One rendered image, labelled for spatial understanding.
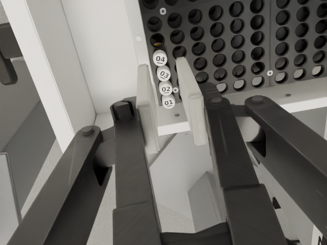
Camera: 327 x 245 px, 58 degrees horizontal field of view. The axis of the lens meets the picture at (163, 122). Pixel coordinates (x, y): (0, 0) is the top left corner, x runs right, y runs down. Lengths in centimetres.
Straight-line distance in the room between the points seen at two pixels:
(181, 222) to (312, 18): 153
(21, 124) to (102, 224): 105
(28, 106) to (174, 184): 86
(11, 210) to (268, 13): 50
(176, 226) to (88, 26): 152
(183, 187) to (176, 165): 14
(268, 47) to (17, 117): 67
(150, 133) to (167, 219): 157
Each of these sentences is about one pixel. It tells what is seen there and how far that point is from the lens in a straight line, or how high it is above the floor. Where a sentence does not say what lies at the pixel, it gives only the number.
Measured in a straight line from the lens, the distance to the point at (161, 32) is 27.
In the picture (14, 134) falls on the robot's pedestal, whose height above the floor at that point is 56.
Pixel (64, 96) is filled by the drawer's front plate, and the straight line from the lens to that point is 28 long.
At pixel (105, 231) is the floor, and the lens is 178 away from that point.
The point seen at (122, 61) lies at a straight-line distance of 35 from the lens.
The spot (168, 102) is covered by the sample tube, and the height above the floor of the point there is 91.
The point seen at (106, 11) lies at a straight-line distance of 33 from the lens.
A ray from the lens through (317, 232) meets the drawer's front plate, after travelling 60.
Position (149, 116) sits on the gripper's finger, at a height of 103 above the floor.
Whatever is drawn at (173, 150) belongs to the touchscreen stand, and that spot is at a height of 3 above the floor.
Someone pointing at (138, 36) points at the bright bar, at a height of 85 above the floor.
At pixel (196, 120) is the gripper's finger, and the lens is 15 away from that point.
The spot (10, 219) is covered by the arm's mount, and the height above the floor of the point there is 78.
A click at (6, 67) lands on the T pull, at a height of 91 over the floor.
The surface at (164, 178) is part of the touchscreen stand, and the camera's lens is 147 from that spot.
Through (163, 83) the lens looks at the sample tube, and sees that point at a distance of 27.
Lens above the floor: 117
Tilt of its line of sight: 61 degrees down
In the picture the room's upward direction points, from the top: 172 degrees clockwise
